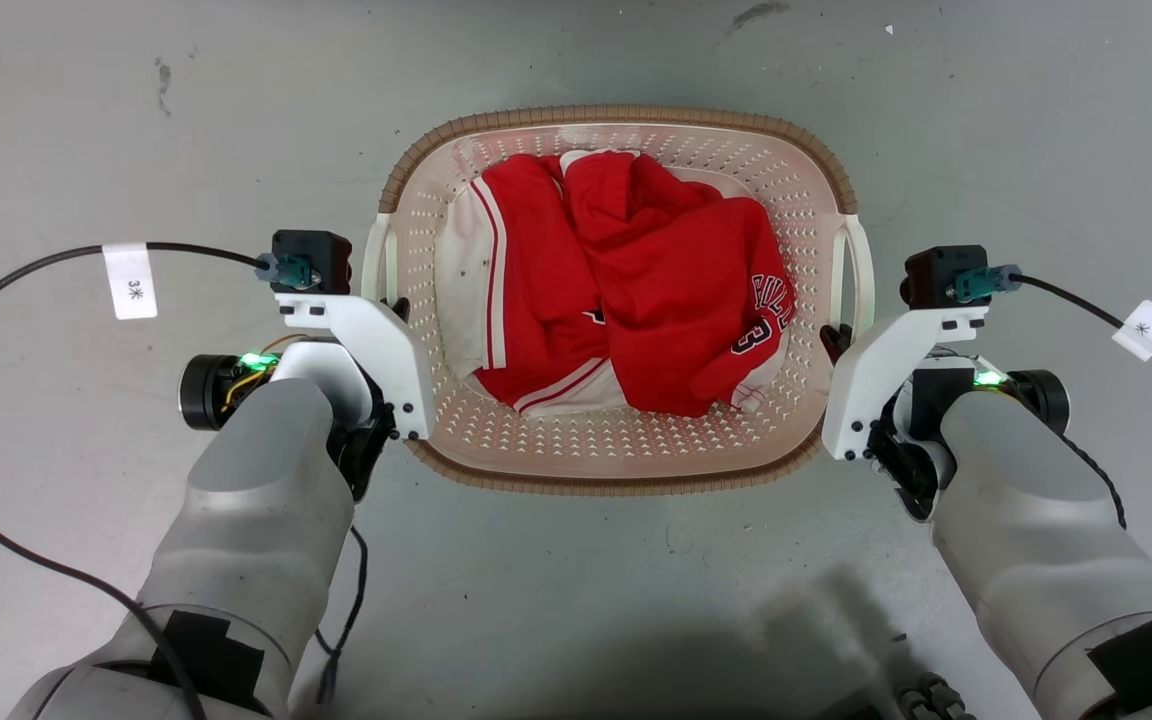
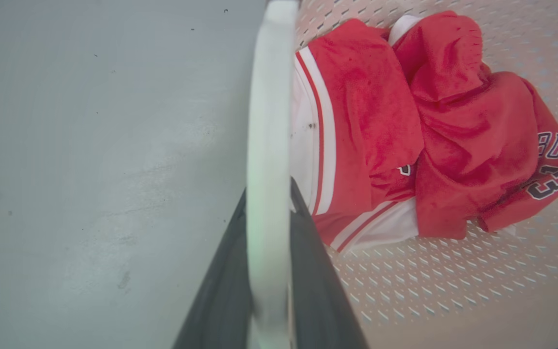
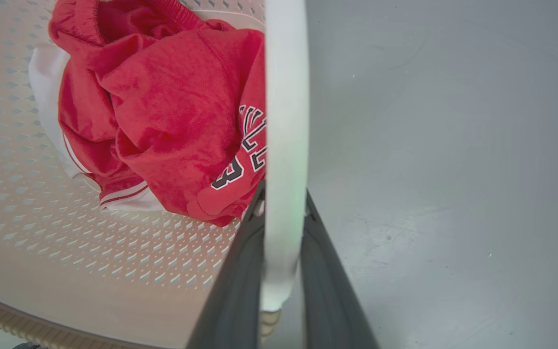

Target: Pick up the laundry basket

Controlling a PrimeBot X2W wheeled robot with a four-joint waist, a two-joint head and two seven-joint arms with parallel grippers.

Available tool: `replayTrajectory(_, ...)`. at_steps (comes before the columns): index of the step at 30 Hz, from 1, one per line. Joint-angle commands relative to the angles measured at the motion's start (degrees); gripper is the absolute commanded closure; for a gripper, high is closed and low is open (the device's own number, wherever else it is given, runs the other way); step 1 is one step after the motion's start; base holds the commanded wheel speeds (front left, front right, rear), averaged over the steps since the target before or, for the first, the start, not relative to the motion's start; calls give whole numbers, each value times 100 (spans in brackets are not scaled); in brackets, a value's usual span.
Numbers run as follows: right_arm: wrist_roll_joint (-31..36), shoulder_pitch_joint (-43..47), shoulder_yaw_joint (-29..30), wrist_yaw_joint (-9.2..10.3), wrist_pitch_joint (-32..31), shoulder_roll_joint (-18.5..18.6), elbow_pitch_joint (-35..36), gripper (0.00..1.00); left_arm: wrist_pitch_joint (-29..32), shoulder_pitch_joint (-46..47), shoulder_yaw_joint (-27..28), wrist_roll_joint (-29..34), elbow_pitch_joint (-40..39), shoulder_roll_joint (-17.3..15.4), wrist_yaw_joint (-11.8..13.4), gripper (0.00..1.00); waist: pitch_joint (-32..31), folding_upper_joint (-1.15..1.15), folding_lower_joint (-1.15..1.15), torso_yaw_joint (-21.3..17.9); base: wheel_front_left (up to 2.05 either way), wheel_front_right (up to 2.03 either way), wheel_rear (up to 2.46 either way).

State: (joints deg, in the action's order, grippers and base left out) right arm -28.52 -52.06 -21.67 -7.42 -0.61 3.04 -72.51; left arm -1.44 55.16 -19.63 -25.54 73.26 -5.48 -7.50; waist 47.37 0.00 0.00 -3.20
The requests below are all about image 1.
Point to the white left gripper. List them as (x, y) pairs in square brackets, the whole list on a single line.
[(376, 345)]

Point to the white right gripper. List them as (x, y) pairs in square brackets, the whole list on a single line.
[(876, 370)]

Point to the beige perforated plastic laundry basket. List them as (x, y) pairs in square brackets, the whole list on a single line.
[(616, 445)]

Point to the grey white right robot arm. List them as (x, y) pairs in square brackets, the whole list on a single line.
[(1036, 520)]

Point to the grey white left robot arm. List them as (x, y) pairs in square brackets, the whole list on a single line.
[(256, 500)]

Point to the dark robot base part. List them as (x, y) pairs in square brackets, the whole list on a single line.
[(926, 698)]

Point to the red white-striped garment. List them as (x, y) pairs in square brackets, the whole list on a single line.
[(526, 290)]

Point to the red lettered basketball jersey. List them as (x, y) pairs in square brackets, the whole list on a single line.
[(676, 300)]

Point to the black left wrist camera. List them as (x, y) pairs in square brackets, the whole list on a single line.
[(321, 255)]

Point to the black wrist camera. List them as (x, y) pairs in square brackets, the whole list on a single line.
[(941, 275), (321, 255)]

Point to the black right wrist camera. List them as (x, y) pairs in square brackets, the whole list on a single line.
[(941, 275)]

